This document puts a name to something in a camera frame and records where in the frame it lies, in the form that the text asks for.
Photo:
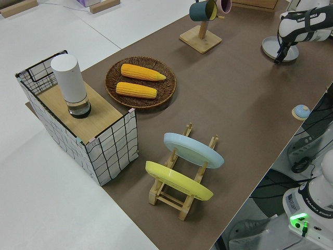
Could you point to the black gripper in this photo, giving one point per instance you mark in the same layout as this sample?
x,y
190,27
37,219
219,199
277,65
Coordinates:
x,y
284,46

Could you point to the gray round plate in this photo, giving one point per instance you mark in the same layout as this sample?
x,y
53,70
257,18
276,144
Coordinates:
x,y
269,47

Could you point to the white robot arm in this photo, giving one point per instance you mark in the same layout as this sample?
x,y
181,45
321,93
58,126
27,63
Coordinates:
x,y
292,4
294,26

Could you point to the light blue plate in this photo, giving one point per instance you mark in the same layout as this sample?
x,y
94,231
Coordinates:
x,y
192,149

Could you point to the yellow plate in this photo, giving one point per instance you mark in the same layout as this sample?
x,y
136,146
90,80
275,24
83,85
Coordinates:
x,y
177,181

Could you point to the blue call bell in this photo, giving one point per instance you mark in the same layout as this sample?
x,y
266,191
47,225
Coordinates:
x,y
300,111

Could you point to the brown table mat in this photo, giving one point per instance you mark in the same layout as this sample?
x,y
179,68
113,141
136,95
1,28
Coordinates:
x,y
234,104

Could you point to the pink mug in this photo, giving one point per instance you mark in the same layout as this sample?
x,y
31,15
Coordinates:
x,y
223,5

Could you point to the wooden mug rack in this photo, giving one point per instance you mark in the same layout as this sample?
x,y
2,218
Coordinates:
x,y
200,41

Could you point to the dark teal mug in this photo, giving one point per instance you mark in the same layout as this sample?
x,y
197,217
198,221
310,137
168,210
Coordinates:
x,y
199,10

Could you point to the brown wicker basket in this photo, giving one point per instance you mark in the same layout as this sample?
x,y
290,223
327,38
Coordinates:
x,y
166,96

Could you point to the yellow corn cob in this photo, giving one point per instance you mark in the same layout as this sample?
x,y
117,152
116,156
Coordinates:
x,y
143,73
136,90

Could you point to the wooden dish rack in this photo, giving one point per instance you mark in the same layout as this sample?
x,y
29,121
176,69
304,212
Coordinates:
x,y
166,199

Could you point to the light wooden block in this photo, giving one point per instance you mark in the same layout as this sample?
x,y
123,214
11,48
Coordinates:
x,y
104,6
18,9

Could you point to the wooden shelf with grid sides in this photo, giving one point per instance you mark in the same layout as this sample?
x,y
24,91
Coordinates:
x,y
109,153

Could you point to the purple box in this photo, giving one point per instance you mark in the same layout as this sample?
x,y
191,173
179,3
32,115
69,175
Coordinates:
x,y
88,2

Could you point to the white cylinder with glass base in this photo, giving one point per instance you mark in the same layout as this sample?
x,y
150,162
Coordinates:
x,y
70,80

